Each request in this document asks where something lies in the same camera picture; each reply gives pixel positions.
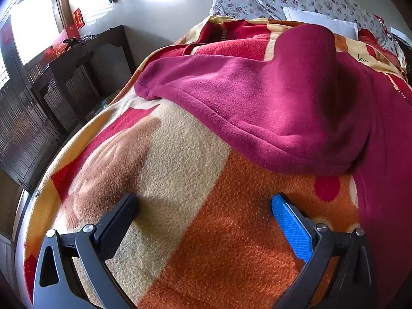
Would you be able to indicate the red fleece blanket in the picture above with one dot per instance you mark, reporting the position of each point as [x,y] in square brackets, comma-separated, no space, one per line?
[370,37]

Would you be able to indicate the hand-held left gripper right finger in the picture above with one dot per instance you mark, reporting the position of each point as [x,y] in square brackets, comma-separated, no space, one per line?
[291,228]

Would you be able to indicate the orange red printed blanket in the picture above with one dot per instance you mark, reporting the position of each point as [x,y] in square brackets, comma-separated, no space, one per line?
[193,180]

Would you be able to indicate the dark wooden table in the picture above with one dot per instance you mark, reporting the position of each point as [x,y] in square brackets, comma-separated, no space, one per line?
[80,67]

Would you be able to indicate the dark lattice wooden cabinet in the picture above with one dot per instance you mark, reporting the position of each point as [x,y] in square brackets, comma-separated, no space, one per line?
[22,135]

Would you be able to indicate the red paper sign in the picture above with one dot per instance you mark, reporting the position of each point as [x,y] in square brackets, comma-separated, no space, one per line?
[79,17]

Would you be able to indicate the maroon fleece garment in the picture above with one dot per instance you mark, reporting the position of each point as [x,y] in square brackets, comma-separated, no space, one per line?
[273,103]

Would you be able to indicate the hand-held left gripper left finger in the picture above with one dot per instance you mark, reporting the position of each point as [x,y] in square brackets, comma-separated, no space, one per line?
[118,222]

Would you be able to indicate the small black object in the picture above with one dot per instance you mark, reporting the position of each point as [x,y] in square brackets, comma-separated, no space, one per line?
[80,38]

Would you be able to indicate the window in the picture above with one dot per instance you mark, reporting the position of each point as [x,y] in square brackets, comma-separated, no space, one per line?
[29,35]

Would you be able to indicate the white folded towel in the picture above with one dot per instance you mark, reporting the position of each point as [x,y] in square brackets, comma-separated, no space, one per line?
[318,19]

